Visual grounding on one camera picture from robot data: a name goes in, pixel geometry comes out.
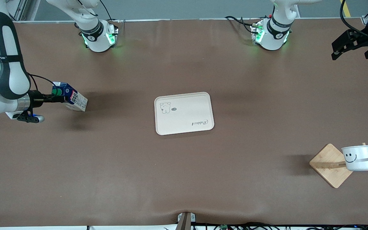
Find blue milk carton green cap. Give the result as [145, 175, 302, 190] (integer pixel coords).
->
[51, 81, 88, 112]

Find white mug black handle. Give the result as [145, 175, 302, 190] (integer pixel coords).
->
[341, 145, 368, 172]

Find wooden cup rack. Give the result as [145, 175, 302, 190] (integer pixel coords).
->
[309, 142, 368, 189]

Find brown table mat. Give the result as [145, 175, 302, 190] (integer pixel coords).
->
[0, 19, 368, 228]

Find beige plastic tray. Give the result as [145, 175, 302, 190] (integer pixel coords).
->
[154, 92, 215, 136]

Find black base cable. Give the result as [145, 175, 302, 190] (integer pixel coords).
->
[99, 0, 115, 21]
[225, 15, 257, 34]

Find metal clamp bracket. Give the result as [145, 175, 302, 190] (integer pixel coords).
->
[177, 211, 197, 230]

